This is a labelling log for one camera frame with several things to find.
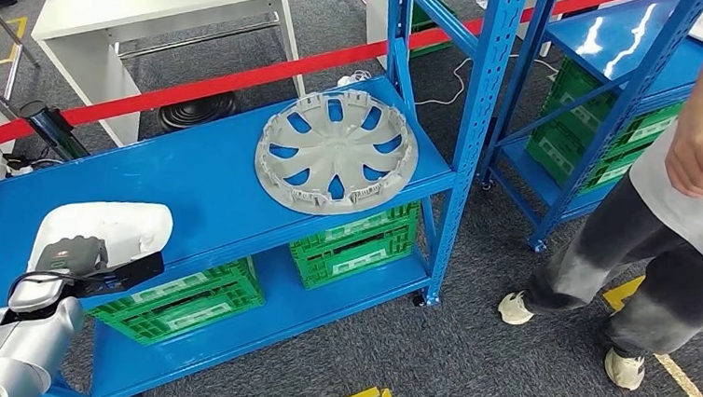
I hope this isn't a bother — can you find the black round ribbed base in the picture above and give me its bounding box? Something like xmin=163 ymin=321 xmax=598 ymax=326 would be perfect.
xmin=156 ymin=91 xmax=242 ymax=134

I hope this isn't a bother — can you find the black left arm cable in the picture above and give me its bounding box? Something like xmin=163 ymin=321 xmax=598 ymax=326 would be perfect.
xmin=4 ymin=266 xmax=112 ymax=309

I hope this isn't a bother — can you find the green plastic crate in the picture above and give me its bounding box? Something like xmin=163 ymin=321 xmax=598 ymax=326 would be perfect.
xmin=285 ymin=201 xmax=424 ymax=258
xmin=539 ymin=49 xmax=689 ymax=147
xmin=292 ymin=229 xmax=423 ymax=292
xmin=521 ymin=107 xmax=662 ymax=201
xmin=84 ymin=255 xmax=261 ymax=319
xmin=407 ymin=0 xmax=460 ymax=58
xmin=103 ymin=277 xmax=269 ymax=350

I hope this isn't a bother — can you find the white floor cable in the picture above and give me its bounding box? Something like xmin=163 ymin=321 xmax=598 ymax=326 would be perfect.
xmin=411 ymin=50 xmax=562 ymax=108

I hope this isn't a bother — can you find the blue metal shelf rack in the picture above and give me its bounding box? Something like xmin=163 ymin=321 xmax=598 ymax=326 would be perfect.
xmin=467 ymin=0 xmax=703 ymax=257
xmin=0 ymin=0 xmax=568 ymax=397

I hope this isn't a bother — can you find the person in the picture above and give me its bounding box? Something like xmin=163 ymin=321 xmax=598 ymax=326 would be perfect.
xmin=478 ymin=23 xmax=703 ymax=397

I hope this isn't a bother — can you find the black stanchion post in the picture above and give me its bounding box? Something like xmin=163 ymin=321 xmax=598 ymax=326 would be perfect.
xmin=18 ymin=97 xmax=90 ymax=166

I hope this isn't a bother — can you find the red barrier belt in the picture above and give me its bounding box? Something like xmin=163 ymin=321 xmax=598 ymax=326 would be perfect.
xmin=0 ymin=0 xmax=703 ymax=157

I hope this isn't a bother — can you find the white power strip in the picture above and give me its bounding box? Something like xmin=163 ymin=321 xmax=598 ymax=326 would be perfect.
xmin=1 ymin=148 xmax=66 ymax=179

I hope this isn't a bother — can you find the grey wheel cover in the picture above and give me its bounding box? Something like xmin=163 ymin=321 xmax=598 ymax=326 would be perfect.
xmin=249 ymin=84 xmax=423 ymax=222

